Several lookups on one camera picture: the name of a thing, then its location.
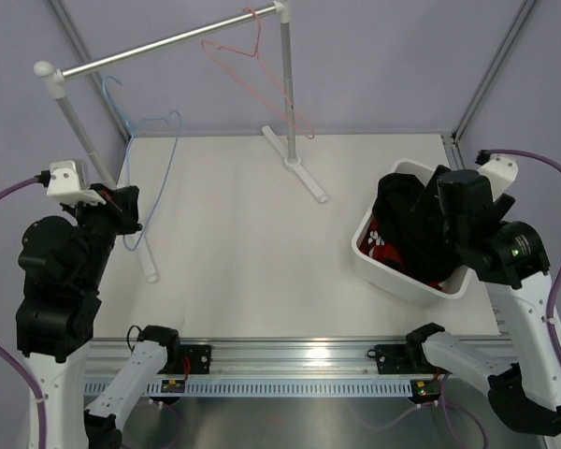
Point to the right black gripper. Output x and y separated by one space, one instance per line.
425 196

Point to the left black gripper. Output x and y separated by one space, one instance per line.
122 203

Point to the red black plaid shirt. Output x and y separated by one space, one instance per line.
421 267

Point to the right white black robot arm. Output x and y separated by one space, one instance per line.
510 259

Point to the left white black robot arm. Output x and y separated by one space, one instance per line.
63 266

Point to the white plastic basket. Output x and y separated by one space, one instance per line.
391 280

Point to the silver white clothes rack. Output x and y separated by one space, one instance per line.
55 79

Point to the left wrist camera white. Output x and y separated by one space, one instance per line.
67 183

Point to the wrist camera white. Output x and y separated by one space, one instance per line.
67 183
499 169

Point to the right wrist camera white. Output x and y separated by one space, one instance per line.
499 169

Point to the slotted cable duct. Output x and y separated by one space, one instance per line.
201 387

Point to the aluminium mounting rail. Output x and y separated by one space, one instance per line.
281 358

